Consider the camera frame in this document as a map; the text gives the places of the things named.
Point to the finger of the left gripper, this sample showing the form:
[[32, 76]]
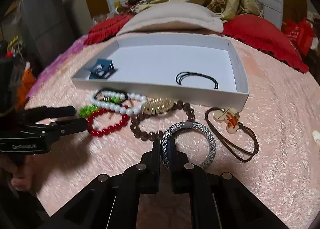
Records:
[[55, 112], [55, 130]]

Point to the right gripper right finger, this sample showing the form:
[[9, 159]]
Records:
[[217, 201]]

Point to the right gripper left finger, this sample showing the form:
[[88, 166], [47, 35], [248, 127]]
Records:
[[111, 201]]

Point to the silver woven bangle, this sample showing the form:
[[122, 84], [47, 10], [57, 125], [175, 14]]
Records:
[[193, 139]]

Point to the blue hair claw clip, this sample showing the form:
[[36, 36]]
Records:
[[101, 70]]

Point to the person's left hand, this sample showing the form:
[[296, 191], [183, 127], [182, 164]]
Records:
[[22, 176]]

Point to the orange plastic basket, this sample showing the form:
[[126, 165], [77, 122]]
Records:
[[28, 80]]

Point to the purple floral sheet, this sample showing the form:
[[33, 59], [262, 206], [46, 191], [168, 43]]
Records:
[[75, 48]]

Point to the grey refrigerator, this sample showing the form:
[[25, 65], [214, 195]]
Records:
[[45, 29]]

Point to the left red fringed cushion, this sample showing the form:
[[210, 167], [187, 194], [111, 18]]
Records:
[[106, 29]]

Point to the white tassel hair stick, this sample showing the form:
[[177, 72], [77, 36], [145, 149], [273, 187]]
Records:
[[316, 137]]

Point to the white cardboard box tray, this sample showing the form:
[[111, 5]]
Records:
[[199, 69]]

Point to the right red cushion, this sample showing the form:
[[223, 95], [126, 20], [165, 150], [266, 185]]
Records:
[[264, 36]]

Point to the beige pillow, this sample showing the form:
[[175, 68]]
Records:
[[173, 16]]

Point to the red gift bag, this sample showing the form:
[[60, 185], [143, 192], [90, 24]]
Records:
[[300, 34]]

